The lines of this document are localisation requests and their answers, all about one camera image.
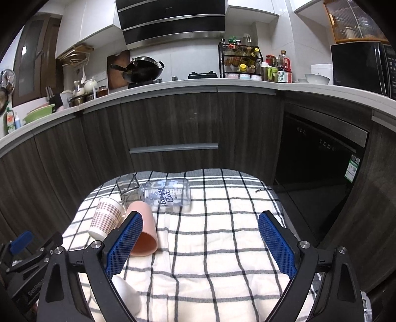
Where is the dotted paper cup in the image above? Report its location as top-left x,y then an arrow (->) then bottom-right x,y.
88,196 -> 124,240

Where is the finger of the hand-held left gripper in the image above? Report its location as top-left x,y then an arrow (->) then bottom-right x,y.
0,231 -> 34,264
6,232 -> 64,281

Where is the black burner grate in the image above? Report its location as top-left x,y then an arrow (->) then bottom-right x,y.
188,71 -> 218,80

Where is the green plastic jug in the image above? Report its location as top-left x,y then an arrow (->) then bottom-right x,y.
262,62 -> 277,82

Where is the orange framed glass cabinet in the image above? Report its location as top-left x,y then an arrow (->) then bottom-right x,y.
323,0 -> 389,44

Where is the black wire spice rack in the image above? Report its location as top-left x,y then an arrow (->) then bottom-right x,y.
218,42 -> 263,81

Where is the clear printed glass bottle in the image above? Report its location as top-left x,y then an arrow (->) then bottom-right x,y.
138,178 -> 192,211

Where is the knife block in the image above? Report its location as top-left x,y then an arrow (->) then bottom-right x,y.
46,87 -> 62,107

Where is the black checked white cloth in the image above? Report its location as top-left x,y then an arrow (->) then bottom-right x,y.
63,168 -> 319,322

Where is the large white bowl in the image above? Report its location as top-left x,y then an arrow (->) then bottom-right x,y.
305,73 -> 330,85

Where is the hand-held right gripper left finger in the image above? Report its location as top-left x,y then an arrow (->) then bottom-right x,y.
36,211 -> 143,322

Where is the red labelled sauce bottle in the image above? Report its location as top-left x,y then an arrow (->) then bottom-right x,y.
277,50 -> 293,83

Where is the pink cup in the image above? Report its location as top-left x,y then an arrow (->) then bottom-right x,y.
125,201 -> 159,256

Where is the white cup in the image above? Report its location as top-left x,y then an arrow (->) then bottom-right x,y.
111,274 -> 142,319

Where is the green energy label sticker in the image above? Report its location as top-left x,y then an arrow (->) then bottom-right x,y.
345,156 -> 361,182

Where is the dark wooden cutting board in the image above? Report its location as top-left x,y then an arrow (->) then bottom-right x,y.
107,50 -> 131,90

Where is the black spice rack with bottles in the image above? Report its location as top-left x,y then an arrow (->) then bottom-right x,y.
220,36 -> 262,81

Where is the green dish soap bottle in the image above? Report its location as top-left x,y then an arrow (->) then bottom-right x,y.
4,108 -> 17,134

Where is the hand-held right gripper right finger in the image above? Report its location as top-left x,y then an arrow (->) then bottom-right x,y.
258,211 -> 366,322

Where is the black wok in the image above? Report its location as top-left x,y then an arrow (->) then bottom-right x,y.
110,56 -> 165,83

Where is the grey drawer handle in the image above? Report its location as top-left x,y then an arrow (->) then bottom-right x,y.
129,143 -> 219,154

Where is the black built-in dishwasher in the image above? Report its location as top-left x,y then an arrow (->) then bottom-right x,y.
274,111 -> 370,245

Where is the green plastic basin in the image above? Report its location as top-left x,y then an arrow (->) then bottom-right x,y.
23,104 -> 56,124

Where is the black range hood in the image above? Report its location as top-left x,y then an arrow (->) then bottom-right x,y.
115,0 -> 226,50

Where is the brown door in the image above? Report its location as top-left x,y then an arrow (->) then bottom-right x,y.
12,15 -> 64,107

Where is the black microwave oven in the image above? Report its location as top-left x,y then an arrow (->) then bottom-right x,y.
330,42 -> 396,100

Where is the white wall cabinet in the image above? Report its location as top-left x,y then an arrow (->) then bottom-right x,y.
56,0 -> 123,59

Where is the dark wood base cabinet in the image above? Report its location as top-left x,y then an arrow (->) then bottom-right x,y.
0,85 -> 396,292

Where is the white rice cooker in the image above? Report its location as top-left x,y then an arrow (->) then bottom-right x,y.
310,63 -> 333,84

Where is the clear square glass cup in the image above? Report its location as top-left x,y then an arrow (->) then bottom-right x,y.
116,174 -> 141,206

